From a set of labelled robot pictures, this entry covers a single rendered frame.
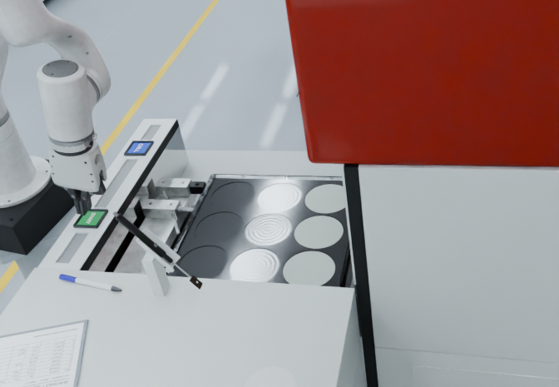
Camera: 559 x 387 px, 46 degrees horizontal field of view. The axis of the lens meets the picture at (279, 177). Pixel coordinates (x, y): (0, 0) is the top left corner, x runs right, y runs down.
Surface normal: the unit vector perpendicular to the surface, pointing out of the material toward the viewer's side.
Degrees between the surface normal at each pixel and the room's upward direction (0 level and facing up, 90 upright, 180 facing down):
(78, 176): 93
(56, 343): 0
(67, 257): 0
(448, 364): 90
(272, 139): 0
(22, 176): 93
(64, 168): 90
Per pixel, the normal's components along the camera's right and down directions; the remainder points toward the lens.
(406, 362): -0.22, 0.60
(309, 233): -0.15, -0.80
